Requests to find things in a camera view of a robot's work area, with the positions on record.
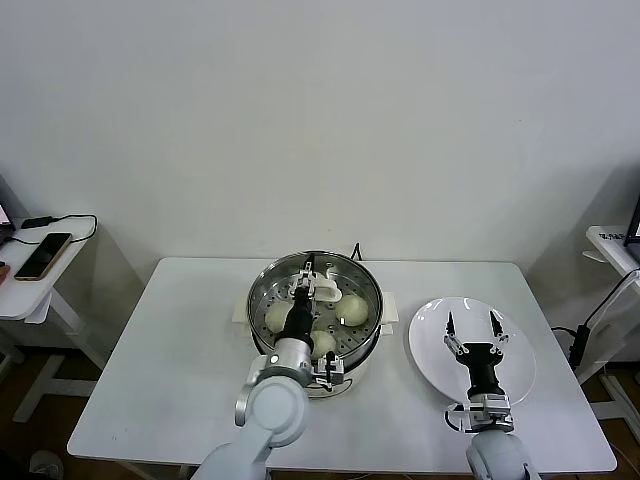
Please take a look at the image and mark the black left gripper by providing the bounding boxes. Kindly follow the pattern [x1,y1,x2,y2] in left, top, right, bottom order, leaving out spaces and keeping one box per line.
[278,253,319,344]

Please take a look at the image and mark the white steamed baozi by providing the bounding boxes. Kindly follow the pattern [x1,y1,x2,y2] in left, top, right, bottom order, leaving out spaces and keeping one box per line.
[310,329,337,360]
[334,293,370,326]
[264,304,294,335]

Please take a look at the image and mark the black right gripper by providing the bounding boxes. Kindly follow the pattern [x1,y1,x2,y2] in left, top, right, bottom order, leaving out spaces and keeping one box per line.
[442,309,511,401]

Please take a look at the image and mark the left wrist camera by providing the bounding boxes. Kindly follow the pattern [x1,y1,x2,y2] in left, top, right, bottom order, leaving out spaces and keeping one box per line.
[309,349,347,392]

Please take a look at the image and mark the black power adapter with cable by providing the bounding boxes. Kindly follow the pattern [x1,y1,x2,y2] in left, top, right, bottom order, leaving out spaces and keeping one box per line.
[0,213,97,249]

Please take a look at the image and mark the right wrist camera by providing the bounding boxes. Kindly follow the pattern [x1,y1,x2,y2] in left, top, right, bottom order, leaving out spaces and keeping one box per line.
[443,393,516,434]

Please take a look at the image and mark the white electric cooker pot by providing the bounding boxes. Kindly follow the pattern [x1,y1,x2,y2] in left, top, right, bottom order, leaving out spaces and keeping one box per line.
[232,289,401,401]

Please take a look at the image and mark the grey shoe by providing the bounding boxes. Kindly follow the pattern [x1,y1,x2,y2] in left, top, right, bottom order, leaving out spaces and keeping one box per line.
[29,449,65,479]

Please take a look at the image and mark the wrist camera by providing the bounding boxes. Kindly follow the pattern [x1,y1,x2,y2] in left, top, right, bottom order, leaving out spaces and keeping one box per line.
[309,349,347,392]
[443,393,516,434]

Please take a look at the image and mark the stainless steel steamer basket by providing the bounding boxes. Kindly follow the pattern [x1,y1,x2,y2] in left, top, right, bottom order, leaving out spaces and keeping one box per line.
[247,252,384,371]

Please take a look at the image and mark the dark laptop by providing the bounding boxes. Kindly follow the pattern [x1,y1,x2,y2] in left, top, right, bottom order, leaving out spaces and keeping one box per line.
[623,197,640,249]
[0,174,17,241]

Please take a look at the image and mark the white side table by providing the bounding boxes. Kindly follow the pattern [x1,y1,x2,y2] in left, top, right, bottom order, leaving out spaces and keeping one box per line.
[574,224,640,436]
[0,214,109,424]

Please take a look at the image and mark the white round plate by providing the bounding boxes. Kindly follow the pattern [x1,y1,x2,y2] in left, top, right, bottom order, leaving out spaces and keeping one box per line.
[407,296,537,410]

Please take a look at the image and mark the black cable with clamp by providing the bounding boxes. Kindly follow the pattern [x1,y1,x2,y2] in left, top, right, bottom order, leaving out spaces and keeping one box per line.
[549,269,640,374]

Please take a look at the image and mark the black smartphone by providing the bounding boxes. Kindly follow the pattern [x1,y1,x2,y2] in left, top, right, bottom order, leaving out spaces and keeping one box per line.
[13,232,72,282]

